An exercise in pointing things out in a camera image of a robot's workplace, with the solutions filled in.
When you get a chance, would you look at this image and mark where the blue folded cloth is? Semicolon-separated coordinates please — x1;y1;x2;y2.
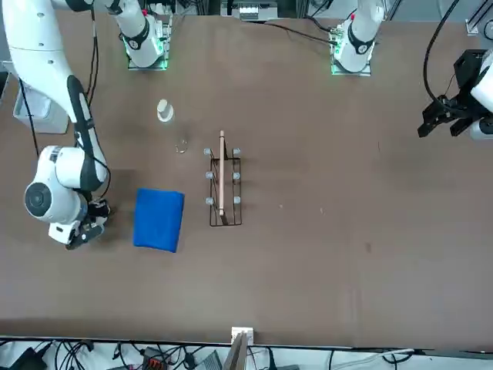
132;187;186;254

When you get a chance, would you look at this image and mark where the white box with wooden boards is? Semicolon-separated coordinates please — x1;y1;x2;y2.
224;326;256;370

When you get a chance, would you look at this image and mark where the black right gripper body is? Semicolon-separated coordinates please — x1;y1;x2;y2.
79;210;107;241

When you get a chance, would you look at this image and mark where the grey foot pedal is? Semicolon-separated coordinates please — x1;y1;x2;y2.
199;351;223;370

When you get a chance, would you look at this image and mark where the black and red device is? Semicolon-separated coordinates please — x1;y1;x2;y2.
141;348;167;368

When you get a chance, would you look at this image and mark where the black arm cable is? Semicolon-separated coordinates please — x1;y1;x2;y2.
85;0;99;102
423;0;461;103

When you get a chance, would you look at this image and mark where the white cable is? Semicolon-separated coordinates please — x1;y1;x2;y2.
368;348;416;364

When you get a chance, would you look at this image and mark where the black cable on table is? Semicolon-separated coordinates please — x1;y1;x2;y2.
264;21;337;44

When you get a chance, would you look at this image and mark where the black wire cup rack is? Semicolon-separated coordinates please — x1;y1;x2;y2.
203;129;243;228

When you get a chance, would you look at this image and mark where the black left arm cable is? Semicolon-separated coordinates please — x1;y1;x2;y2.
423;0;461;103

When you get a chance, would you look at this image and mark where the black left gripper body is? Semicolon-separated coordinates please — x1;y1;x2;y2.
442;49;487;116

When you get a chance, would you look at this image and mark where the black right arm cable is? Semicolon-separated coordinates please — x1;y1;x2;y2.
85;0;99;102

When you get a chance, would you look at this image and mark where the black cable beside bin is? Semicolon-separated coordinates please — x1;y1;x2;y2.
18;76;41;160

